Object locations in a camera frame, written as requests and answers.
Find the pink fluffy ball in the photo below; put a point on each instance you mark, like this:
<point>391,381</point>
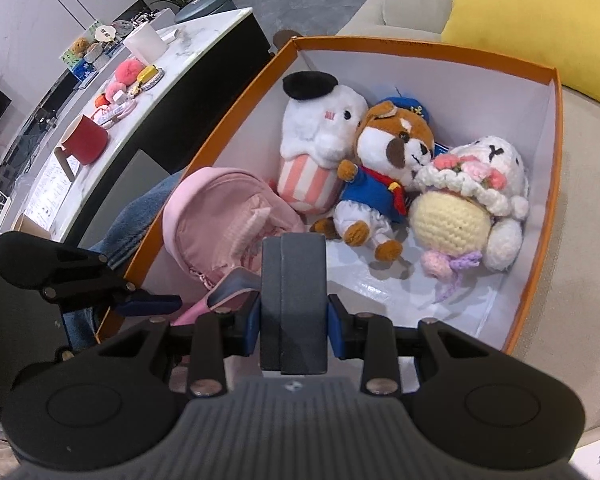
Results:
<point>130,70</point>

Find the small pink round toy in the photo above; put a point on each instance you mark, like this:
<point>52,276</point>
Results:
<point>114,92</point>

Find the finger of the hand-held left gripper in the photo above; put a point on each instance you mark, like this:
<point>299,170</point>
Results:
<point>150,304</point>

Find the person's left leg in jeans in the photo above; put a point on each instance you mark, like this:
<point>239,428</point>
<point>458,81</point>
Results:
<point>130,220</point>

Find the white plush with black hat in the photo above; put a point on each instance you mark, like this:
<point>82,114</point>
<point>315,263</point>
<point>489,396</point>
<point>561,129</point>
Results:
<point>320,125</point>

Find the beige sofa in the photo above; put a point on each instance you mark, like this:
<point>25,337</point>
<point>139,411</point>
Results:
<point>580,260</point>

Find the orange cardboard box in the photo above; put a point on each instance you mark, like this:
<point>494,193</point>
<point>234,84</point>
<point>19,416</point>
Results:
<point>405,85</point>

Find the white toilet paper roll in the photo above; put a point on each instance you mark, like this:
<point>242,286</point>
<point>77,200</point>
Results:
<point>145,45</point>

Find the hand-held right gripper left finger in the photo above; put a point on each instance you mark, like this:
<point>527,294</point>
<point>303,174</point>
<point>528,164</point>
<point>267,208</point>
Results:
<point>254,327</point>

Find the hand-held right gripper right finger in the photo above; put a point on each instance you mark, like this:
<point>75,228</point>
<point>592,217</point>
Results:
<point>334,327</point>

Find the small yellow toy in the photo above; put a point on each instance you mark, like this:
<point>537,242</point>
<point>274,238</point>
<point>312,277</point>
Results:
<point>150,77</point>

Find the marble top coffee table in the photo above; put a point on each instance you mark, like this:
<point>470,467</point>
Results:
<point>205,30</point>

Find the brown shoe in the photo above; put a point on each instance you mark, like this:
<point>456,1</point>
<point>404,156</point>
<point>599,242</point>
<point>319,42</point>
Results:
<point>287,39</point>

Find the white box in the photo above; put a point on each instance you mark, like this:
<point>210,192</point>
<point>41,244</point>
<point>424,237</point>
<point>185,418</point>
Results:
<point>597,460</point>

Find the red mug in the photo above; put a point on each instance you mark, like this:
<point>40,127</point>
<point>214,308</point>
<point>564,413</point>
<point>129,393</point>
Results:
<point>87,140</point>

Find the colourful toy figure set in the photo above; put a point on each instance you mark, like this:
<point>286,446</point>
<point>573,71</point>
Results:
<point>90,50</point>

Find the brown dog plush blue outfit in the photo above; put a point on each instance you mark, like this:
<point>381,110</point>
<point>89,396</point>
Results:
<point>375,195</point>

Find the yellow cushion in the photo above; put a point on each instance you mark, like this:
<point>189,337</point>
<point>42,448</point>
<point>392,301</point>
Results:
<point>530,20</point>

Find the dark grey box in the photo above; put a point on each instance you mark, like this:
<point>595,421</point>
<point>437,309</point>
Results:
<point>292,300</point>

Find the pink card holder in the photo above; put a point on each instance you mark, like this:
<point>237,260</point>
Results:
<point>225,292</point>

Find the pink striped tube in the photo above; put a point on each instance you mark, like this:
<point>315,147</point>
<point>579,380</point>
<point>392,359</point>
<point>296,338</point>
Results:
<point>115,112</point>

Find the round grey bin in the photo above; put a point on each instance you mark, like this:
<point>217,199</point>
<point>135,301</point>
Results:
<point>205,5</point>

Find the white crocheted bunny doll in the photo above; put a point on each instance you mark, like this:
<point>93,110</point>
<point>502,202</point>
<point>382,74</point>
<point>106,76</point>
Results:
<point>450,220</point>

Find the small pink backpack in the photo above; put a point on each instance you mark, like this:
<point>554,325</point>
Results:
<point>215,215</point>

